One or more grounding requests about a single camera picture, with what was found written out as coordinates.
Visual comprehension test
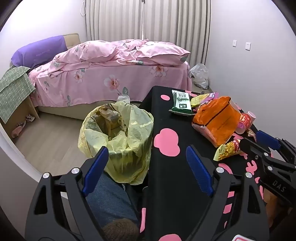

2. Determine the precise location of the brown fuzzy object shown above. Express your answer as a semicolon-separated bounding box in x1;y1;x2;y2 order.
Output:
102;219;140;241

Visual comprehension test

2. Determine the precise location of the white plastic bag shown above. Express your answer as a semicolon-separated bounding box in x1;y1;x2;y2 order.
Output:
190;63;210;90

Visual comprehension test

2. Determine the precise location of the wooden nightstand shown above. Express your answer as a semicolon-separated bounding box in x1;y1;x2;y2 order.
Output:
5;95;40;139

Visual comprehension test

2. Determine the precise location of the red patterned paper cup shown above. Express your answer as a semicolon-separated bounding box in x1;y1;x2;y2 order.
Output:
235;113;252;135

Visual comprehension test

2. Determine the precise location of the striped beige curtain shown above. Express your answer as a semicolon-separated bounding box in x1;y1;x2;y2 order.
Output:
84;0;211;65

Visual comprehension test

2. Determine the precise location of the orange plastic bag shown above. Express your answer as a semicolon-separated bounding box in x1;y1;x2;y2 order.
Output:
191;96;241;148

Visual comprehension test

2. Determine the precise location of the beige headboard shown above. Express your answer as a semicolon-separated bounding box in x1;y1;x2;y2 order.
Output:
63;33;81;50

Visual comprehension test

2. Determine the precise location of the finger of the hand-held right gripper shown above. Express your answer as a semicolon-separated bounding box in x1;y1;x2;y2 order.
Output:
255;130;296;163
239;138;278;173

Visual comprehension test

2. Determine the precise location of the green white wet wipes pack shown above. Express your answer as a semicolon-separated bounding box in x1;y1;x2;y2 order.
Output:
168;90;197;115

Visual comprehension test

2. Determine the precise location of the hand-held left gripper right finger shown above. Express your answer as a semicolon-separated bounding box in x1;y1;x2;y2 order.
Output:
186;145;271;241

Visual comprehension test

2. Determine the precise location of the person's leg in jeans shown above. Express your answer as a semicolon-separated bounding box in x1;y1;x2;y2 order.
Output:
85;173;140;232

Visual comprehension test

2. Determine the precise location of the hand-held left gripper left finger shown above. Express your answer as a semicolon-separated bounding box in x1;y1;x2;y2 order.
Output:
24;146;109;241

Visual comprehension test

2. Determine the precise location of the green checked cloth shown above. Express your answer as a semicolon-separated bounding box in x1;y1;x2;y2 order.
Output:
0;65;36;123

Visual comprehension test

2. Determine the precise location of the pink floral pillow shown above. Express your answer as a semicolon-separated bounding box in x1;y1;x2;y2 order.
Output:
136;42;191;66

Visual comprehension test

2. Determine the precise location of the black tablecloth with pink shapes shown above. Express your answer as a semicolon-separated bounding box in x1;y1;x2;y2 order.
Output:
139;86;296;241

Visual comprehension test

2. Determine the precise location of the pink colourful candy packet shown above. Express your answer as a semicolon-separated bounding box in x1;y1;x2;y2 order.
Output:
202;92;220;102

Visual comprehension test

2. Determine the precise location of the pink floral duvet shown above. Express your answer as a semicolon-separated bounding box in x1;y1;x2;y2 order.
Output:
54;39;153;67

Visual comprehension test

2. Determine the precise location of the purple pillow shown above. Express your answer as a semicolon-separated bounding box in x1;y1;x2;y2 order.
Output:
11;35;68;69

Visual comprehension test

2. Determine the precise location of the yellow bag lined trash bin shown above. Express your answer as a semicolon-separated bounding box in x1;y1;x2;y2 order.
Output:
78;102;154;185

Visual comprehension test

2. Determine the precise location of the yellow magenta snack packet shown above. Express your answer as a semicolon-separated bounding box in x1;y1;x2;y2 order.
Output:
190;95;206;108

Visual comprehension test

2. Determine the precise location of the yellow red snack packet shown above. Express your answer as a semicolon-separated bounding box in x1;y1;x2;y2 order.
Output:
213;138;249;161

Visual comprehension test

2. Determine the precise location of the bed with pink floral sheet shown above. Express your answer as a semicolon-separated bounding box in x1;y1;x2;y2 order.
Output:
28;39;193;120

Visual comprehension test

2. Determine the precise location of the small brown wrapper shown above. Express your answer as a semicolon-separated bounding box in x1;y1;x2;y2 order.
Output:
246;128;257;142

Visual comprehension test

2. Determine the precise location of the person's right hand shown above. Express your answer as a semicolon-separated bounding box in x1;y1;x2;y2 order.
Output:
264;189;284;220

